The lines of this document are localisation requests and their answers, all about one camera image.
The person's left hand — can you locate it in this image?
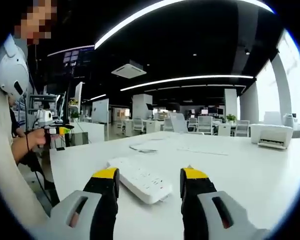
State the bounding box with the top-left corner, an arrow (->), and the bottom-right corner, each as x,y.
24,129 -> 62,151

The large office window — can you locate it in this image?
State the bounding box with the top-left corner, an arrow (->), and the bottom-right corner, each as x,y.
254,59 -> 282,121
284,29 -> 300,140

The green potted plant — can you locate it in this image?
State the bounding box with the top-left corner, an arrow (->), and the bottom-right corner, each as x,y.
226,113 -> 238,125

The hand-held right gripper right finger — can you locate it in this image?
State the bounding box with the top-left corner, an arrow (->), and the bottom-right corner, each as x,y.
179,166 -> 271,240

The white table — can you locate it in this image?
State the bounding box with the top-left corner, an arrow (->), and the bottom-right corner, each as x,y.
48,129 -> 300,240

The white chest-worn device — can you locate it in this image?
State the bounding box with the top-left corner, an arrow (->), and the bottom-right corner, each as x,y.
0,33 -> 31,100

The tilted white panel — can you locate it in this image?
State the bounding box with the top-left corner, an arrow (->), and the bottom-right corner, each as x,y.
168,112 -> 189,134

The person's beige clothing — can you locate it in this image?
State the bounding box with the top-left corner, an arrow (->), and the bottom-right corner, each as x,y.
0,74 -> 52,231

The white power strip cable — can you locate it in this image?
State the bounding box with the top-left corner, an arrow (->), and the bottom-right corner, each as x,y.
128,141 -> 159,154

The white printer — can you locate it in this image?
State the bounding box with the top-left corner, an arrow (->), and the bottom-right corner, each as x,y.
249,123 -> 295,150

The white power strip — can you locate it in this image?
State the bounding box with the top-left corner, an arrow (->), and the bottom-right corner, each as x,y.
106,156 -> 173,205

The white whiteboard on stand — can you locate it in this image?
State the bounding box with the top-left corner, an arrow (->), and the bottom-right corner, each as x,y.
91,98 -> 111,124

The ceiling air conditioner unit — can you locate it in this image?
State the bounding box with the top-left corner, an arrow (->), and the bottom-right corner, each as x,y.
110,63 -> 148,80

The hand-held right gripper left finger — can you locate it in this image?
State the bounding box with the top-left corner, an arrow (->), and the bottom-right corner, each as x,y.
31,167 -> 121,240

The long ceiling light strip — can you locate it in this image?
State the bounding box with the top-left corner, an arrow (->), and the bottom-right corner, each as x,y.
119,74 -> 255,92
94,0 -> 275,50

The white mesh office chair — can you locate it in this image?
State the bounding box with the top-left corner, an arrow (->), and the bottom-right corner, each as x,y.
132,117 -> 146,136
197,115 -> 214,135
234,120 -> 251,137

